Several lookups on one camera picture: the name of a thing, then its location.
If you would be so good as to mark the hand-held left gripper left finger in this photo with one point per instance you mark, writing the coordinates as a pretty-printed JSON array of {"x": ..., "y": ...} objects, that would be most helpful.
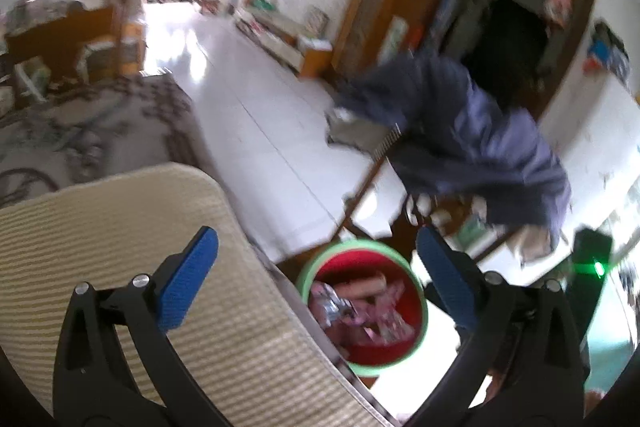
[{"x": 192, "y": 277}]

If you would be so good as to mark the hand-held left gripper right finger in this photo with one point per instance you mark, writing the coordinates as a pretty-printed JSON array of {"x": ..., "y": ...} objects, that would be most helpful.
[{"x": 445, "y": 277}]

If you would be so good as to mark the pink foil wrapper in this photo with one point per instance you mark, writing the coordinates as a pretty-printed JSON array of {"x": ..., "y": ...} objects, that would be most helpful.
[{"x": 385, "y": 322}]

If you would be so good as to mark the brown tube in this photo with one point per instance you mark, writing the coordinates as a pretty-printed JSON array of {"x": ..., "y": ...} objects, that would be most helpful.
[{"x": 357, "y": 287}]

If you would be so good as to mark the red bin with green rim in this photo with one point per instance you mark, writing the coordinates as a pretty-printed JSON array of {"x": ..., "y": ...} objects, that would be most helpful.
[{"x": 380, "y": 357}]

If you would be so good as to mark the yellow white striped mat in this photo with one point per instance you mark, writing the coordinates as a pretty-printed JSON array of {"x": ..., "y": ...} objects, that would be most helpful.
[{"x": 150, "y": 207}]

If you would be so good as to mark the carved wooden chair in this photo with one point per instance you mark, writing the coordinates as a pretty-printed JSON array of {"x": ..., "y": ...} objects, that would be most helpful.
[{"x": 365, "y": 187}]

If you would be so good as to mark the dark blue jacket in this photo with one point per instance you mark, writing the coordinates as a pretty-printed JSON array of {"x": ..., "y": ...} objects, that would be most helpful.
[{"x": 465, "y": 132}]

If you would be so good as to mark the white wooden television cabinet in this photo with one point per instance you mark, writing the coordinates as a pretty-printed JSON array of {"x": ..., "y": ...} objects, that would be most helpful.
[{"x": 285, "y": 38}]

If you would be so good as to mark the wooden dining chair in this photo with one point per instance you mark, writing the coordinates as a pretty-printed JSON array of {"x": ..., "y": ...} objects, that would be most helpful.
[{"x": 55, "y": 32}]

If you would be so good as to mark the framed patterned picture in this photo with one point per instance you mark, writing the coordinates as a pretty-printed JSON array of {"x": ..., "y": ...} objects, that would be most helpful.
[{"x": 316, "y": 21}]

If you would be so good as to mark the colourful wall poster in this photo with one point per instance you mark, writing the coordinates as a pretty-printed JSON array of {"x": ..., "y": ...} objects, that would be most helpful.
[{"x": 607, "y": 52}]

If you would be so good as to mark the small framed wall painting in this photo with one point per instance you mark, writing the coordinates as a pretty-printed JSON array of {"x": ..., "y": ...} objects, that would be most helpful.
[{"x": 394, "y": 39}]

